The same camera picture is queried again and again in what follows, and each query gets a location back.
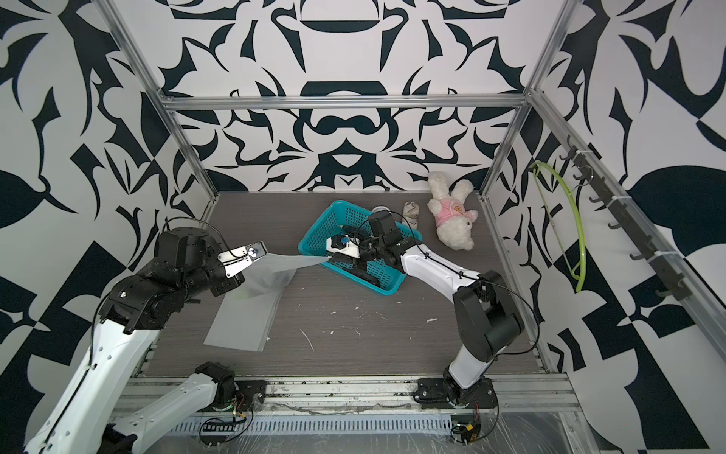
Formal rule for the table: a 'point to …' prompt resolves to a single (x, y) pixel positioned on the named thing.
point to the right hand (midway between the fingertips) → (335, 247)
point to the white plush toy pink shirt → (454, 223)
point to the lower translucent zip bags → (243, 323)
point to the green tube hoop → (583, 254)
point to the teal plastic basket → (331, 221)
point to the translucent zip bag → (266, 279)
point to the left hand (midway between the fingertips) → (230, 248)
